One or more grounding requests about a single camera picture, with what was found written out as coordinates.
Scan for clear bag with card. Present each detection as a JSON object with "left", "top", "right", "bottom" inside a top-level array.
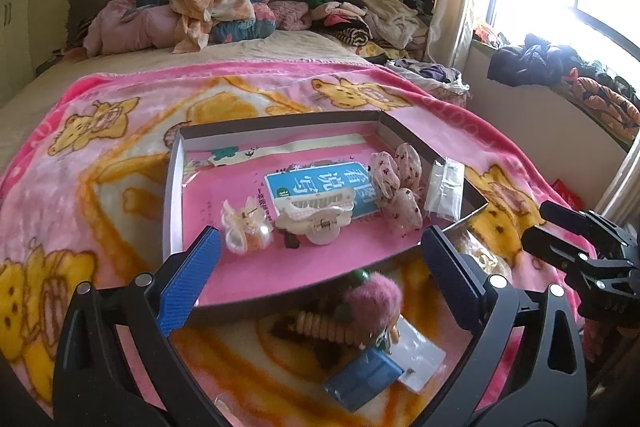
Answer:
[{"left": 390, "top": 317, "right": 446, "bottom": 393}]

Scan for cream wardrobe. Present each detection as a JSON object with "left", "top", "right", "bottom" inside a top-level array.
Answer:
[{"left": 0, "top": 0, "right": 32, "bottom": 105}]

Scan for clear plastic packet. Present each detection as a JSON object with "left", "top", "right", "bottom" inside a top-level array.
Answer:
[{"left": 424, "top": 158, "right": 465, "bottom": 222}]

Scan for white claw hair clip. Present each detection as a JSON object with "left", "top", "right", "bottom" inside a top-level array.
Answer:
[{"left": 274, "top": 187, "right": 356, "bottom": 246}]

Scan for dark clothes on sill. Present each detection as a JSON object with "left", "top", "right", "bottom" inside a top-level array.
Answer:
[{"left": 487, "top": 34, "right": 584, "bottom": 88}]

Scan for shallow cardboard box tray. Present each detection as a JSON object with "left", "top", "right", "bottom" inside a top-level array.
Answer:
[{"left": 160, "top": 108, "right": 490, "bottom": 327}]

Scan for pink pillow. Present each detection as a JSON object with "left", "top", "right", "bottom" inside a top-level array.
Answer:
[{"left": 82, "top": 0, "right": 180, "bottom": 57}]

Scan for clear butterfly hair clip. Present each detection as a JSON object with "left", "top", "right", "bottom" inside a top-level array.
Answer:
[{"left": 220, "top": 196, "right": 272, "bottom": 256}]

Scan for blue small box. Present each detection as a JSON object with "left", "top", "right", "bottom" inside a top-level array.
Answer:
[{"left": 322, "top": 348, "right": 404, "bottom": 412}]

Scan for pile of clothes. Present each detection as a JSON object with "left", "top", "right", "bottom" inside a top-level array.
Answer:
[{"left": 269, "top": 0, "right": 436, "bottom": 63}]

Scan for pink bear fleece blanket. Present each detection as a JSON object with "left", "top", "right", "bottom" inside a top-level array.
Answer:
[{"left": 1, "top": 60, "right": 579, "bottom": 426}]

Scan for orange floral cloth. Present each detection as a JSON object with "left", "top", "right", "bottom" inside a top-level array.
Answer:
[{"left": 169, "top": 0, "right": 255, "bottom": 54}]

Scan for laundry basket with clothes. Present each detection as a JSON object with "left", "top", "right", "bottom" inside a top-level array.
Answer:
[{"left": 385, "top": 58, "right": 471, "bottom": 107}]

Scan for orange patterned cloth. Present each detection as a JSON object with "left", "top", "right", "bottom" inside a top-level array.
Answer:
[{"left": 562, "top": 68, "right": 639, "bottom": 145}]

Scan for pink pom-pom hair tie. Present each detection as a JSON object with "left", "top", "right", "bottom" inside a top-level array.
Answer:
[{"left": 333, "top": 267, "right": 405, "bottom": 353}]

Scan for dark teal floral quilt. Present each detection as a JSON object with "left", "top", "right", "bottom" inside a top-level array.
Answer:
[{"left": 122, "top": 0, "right": 276, "bottom": 53}]

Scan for polka dot fabric bow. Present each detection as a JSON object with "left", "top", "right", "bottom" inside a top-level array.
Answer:
[{"left": 368, "top": 143, "right": 424, "bottom": 233}]

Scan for beige spiral hair clip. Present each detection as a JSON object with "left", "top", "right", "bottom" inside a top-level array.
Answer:
[{"left": 288, "top": 311, "right": 371, "bottom": 347}]

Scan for yellow rings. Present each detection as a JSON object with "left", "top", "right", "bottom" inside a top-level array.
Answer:
[{"left": 456, "top": 231, "right": 514, "bottom": 283}]

